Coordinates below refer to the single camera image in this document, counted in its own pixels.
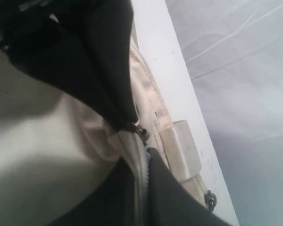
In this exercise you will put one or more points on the cream fabric duffel bag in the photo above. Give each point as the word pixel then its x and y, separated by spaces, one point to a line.
pixel 55 150

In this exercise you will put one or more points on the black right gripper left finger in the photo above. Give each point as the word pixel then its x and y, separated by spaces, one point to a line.
pixel 112 203

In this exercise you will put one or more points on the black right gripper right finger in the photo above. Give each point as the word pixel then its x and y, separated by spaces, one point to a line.
pixel 169 203

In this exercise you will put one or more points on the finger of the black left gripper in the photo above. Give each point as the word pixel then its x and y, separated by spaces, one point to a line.
pixel 105 26
pixel 60 60

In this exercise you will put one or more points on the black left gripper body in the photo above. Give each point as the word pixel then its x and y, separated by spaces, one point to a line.
pixel 17 17

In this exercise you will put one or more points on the white backdrop curtain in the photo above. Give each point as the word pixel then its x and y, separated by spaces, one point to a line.
pixel 233 50

